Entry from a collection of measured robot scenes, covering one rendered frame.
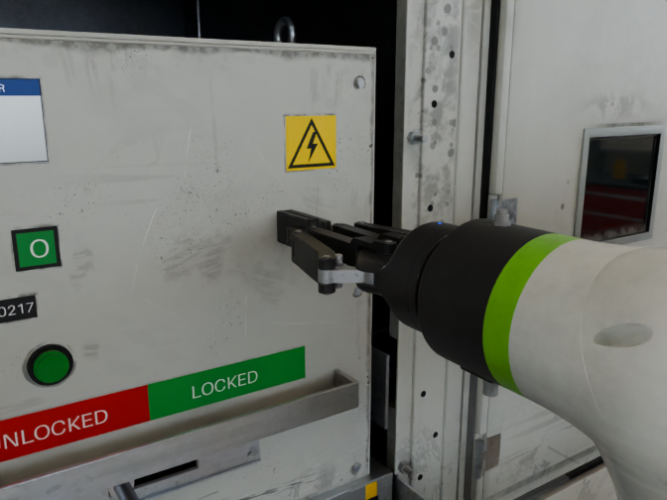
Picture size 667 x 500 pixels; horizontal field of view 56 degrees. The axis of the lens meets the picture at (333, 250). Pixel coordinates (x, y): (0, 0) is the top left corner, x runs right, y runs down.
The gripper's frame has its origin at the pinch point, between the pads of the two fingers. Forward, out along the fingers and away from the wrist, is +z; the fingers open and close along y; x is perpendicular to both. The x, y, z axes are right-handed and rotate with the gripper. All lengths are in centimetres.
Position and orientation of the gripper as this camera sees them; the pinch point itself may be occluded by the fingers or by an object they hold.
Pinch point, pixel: (303, 231)
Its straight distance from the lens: 56.2
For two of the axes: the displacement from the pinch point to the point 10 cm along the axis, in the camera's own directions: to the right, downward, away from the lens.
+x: 0.0, -9.7, -2.4
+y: 8.3, -1.3, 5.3
